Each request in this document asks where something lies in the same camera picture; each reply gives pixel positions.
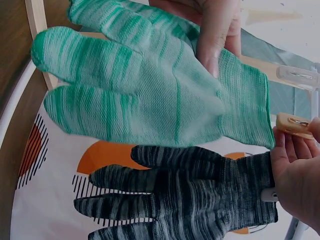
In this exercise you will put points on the green striped knit glove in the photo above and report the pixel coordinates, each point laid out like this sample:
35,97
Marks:
150,95

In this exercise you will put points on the grey green cloth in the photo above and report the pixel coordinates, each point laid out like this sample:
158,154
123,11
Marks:
282,95

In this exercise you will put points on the wooden drying rack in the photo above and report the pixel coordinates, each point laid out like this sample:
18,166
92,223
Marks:
37,22

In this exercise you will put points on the beige clothespin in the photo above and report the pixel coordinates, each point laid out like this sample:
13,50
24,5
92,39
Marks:
291,125

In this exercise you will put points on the large white clothespin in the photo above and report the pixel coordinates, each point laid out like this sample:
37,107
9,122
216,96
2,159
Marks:
297,74

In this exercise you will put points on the person's left fingers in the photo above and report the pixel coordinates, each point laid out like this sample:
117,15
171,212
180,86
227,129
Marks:
215,42

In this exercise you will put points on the person's right hand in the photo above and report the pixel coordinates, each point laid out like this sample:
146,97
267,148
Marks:
300,180

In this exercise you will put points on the person's left hand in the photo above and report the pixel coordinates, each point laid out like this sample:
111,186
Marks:
212,22

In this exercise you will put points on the black grey striped knit glove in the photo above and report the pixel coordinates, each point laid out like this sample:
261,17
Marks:
190,195

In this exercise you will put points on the white metal bar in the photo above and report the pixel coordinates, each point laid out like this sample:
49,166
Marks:
300,228

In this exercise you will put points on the small white clothespin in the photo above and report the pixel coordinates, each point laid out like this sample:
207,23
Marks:
268,195

